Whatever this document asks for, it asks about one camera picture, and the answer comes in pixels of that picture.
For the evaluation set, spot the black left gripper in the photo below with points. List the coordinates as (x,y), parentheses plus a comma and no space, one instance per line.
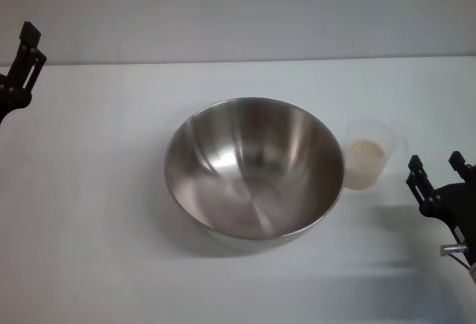
(13,102)

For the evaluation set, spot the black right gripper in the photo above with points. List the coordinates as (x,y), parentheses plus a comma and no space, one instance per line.
(453,205)

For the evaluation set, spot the white rice grains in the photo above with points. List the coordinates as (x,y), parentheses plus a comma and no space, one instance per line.
(366,164)

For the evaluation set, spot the clear plastic measuring cup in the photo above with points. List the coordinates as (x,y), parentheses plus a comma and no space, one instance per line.
(366,131)

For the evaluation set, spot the stainless steel mixing bowl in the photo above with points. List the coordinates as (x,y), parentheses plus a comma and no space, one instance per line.
(253,175)

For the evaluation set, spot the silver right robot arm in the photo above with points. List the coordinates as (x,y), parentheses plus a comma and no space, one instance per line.
(473,273)

